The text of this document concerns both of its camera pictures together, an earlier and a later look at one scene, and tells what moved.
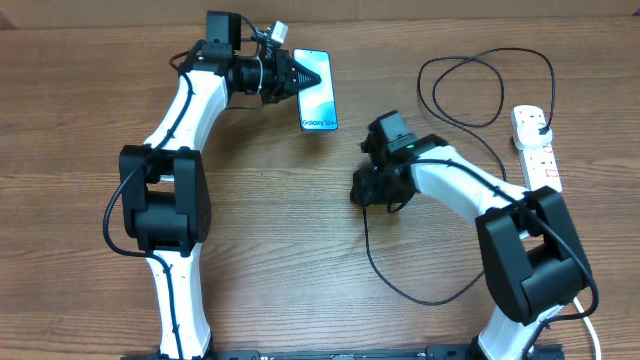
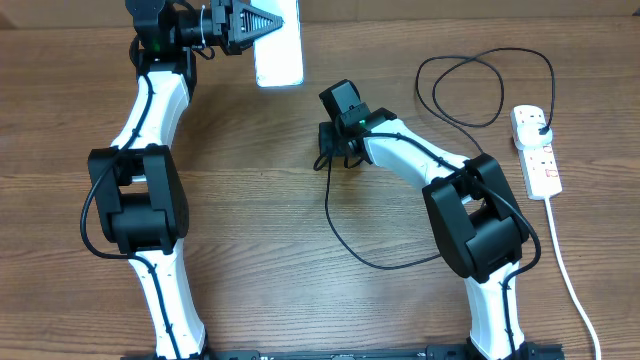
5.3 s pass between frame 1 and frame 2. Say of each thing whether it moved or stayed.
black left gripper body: moved
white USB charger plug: stayed
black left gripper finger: moved
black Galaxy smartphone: moved
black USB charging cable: moved
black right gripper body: moved
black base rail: stayed
